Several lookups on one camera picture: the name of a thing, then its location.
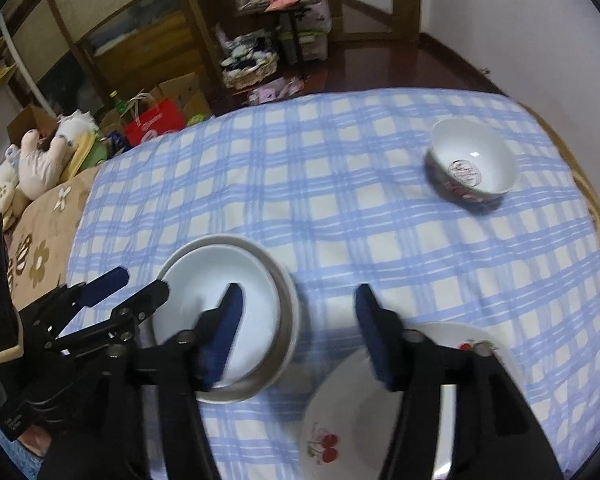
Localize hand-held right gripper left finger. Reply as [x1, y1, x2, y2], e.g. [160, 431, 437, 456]
[37, 282, 246, 480]

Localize wooden wardrobe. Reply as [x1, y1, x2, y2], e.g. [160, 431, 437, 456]
[0, 0, 216, 126]

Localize white cherry print plate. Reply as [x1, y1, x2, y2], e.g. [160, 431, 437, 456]
[301, 322, 527, 480]

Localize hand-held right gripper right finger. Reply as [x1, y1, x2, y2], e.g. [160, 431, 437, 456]
[355, 283, 566, 480]

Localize plastic storage box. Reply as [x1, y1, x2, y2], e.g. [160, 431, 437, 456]
[275, 0, 333, 63]

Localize pink plush toy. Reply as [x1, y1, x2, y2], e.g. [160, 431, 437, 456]
[17, 127, 81, 196]

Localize red paper bag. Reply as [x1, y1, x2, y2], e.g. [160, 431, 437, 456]
[124, 97, 187, 147]

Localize pink packets on floor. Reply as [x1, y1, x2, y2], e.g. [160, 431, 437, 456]
[247, 76, 306, 106]

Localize woven basket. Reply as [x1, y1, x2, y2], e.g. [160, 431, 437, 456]
[221, 47, 281, 90]

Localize blue checked blanket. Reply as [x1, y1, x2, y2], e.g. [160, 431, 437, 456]
[66, 87, 600, 480]

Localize open cardboard box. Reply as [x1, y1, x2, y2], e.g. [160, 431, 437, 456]
[5, 104, 61, 148]

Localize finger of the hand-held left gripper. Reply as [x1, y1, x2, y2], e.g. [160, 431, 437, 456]
[99, 279, 172, 342]
[55, 267, 131, 313]

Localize white-haired plush doll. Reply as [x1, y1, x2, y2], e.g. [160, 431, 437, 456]
[55, 110, 111, 181]

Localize plain white bowl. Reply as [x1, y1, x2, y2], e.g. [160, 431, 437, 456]
[152, 234, 301, 404]

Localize dark side table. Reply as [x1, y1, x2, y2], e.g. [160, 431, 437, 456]
[235, 0, 331, 67]

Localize cream plush toy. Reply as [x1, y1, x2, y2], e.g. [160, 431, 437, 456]
[0, 145, 31, 221]

